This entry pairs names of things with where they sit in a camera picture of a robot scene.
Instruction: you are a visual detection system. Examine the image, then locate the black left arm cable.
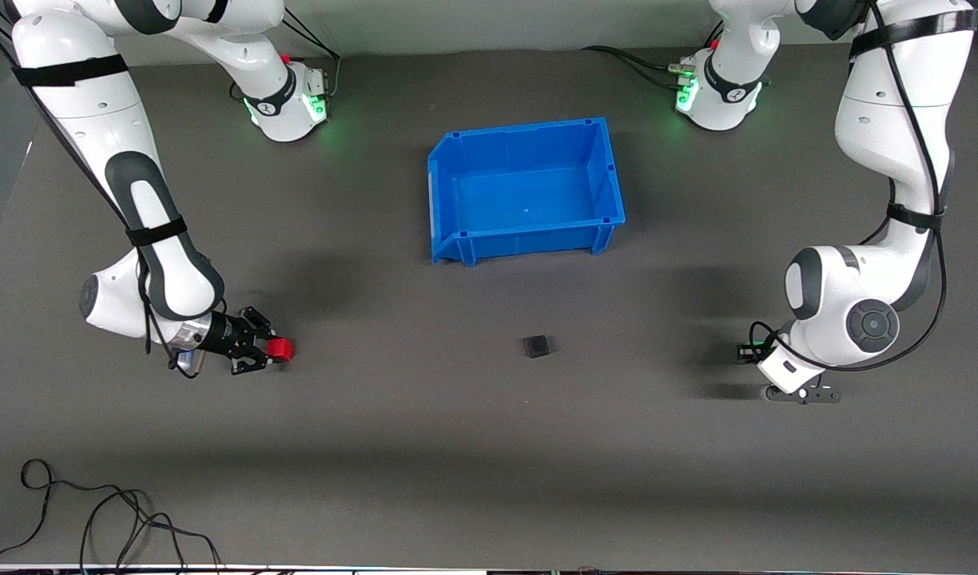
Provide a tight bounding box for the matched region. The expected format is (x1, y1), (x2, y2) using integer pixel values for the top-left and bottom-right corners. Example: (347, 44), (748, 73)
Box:
(747, 0), (951, 373)

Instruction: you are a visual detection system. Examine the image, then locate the blue plastic storage bin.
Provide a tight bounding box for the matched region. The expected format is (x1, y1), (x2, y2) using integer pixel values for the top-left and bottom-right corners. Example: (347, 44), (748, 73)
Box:
(427, 117), (626, 267)

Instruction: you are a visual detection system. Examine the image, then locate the loose thin black cable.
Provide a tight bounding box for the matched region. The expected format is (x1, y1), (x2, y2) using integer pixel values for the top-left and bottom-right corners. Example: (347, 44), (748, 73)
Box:
(0, 458), (222, 569)

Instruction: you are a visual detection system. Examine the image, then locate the black left base cable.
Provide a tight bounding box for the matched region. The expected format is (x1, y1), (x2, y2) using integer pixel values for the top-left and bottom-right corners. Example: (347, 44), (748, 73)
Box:
(581, 45), (695, 90)

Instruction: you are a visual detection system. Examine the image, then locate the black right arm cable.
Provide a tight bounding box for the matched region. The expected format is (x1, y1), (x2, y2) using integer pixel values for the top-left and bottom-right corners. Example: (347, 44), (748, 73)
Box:
(0, 16), (202, 381)

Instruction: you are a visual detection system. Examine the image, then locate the black right base cable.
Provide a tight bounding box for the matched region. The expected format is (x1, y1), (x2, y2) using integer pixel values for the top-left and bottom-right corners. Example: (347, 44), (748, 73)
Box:
(229, 12), (342, 103)

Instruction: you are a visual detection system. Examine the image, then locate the dark grey table mat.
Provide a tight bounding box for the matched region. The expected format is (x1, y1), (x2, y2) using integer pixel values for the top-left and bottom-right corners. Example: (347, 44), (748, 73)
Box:
(0, 28), (978, 569)

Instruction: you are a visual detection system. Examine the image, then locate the black base cable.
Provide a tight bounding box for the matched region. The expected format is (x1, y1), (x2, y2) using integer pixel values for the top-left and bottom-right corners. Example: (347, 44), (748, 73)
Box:
(229, 12), (342, 103)
(581, 45), (695, 90)

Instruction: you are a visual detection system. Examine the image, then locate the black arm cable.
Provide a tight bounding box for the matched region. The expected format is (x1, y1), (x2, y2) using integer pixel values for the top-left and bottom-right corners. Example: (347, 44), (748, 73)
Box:
(747, 0), (951, 373)
(0, 16), (202, 381)

